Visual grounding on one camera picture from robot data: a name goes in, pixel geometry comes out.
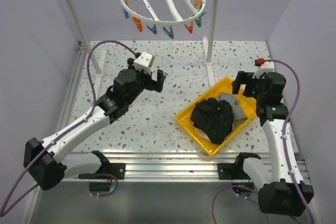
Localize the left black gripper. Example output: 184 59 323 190
126 58 166 105

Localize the grey striped underwear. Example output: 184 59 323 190
215 92 247 124

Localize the black pinstriped underwear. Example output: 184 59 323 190
190 98 234 145

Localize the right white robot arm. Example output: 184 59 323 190
232 71 314 217

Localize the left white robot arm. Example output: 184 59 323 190
24 52 165 190

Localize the white round clip hanger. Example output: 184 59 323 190
120 0 206 39

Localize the yellow plastic tray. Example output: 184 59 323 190
175 77 256 156

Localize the right white rack pole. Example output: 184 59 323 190
205 0 218 66

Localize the white rack pole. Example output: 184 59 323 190
51 0 105 77
205 0 218 66

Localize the left white rack pole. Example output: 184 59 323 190
51 0 105 77

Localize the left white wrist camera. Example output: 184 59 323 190
133 52 155 74

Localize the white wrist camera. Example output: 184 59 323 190
253 58 275 78
133 52 155 74

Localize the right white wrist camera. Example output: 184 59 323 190
253 58 275 78

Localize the aluminium rail frame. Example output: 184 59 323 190
33 40 298 223

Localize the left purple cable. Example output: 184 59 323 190
0 40 140 217

